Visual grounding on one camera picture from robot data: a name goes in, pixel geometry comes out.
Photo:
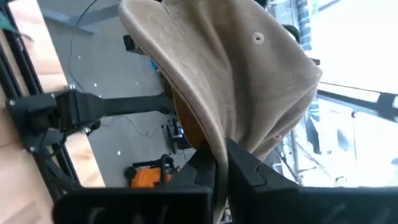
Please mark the orange black tool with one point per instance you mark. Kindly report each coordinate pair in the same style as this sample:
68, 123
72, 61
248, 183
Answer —
146, 179

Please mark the black box with blue light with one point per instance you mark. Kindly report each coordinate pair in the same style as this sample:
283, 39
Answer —
174, 137

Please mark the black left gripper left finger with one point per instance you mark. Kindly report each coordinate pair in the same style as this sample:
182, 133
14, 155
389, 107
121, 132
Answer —
155, 205

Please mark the small black device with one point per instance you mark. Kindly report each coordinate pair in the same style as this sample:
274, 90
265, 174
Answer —
132, 43

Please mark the black edge clamp mount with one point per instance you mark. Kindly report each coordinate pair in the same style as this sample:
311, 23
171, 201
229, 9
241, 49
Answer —
46, 112

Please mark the black aluminium table frame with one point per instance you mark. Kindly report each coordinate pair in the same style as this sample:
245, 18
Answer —
27, 62

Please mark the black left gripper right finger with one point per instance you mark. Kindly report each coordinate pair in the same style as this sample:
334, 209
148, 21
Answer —
295, 205

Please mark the black metal beam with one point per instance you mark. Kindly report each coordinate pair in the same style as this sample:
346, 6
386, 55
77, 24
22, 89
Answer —
385, 105

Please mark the grey desk foot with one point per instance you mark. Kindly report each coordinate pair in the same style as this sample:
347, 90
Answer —
84, 25

